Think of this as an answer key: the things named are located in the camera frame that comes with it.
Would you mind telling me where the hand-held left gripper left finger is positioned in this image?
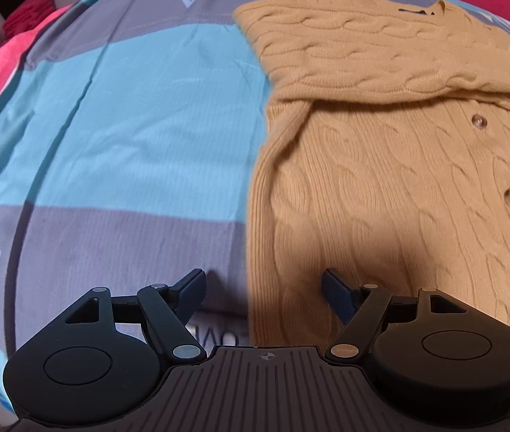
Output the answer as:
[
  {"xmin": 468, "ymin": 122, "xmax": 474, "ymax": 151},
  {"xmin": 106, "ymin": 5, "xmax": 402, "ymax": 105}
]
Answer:
[{"xmin": 53, "ymin": 268, "xmax": 207, "ymax": 363}]

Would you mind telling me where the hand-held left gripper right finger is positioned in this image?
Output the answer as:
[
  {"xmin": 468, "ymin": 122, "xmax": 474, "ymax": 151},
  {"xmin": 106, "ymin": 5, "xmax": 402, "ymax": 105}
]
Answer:
[{"xmin": 320, "ymin": 268, "xmax": 459, "ymax": 363}]

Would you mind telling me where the blue grey patterned bed sheet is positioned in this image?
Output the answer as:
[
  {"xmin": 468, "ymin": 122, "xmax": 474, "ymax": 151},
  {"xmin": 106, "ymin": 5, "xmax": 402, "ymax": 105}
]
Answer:
[{"xmin": 0, "ymin": 0, "xmax": 510, "ymax": 392}]

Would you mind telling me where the tan cable-knit cardigan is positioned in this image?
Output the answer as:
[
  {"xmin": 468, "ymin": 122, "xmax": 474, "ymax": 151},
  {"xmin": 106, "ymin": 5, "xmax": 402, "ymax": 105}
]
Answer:
[{"xmin": 232, "ymin": 0, "xmax": 510, "ymax": 428}]

